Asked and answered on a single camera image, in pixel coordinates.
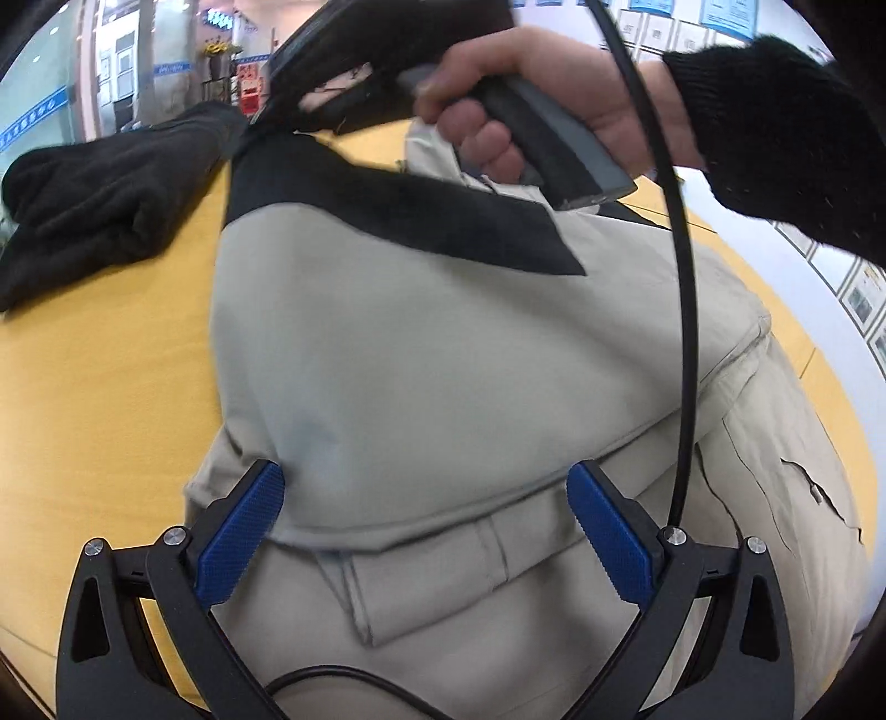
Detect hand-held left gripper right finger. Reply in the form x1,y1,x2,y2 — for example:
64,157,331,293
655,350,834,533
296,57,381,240
566,460,794,720

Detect glass door with blue stripe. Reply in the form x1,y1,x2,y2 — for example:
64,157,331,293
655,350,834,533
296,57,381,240
0,0,99,167

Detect yellow flowers in vase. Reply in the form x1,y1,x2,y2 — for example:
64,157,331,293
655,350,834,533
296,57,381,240
200,40,243,83

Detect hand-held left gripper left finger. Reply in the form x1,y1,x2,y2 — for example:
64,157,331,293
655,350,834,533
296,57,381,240
55,459,288,720

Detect person's right hand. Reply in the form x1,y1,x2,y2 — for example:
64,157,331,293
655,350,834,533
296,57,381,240
414,26,708,187

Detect blue wall poster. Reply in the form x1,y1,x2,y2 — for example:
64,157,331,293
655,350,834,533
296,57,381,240
699,0,757,44

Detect black fleece garment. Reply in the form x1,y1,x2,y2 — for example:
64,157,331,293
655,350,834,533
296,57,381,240
0,100,249,312

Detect short black cable loop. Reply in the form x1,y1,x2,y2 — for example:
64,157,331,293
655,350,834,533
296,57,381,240
263,663,461,720

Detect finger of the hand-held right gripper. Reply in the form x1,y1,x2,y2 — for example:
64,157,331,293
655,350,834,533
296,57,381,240
245,52,309,143

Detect red standing sign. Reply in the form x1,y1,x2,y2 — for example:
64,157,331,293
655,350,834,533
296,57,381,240
235,62,267,117

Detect long black cable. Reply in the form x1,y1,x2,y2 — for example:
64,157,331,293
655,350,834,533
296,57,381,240
587,0,695,536

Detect beige jacket with black trim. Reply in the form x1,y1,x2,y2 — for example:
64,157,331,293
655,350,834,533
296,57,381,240
183,114,869,720

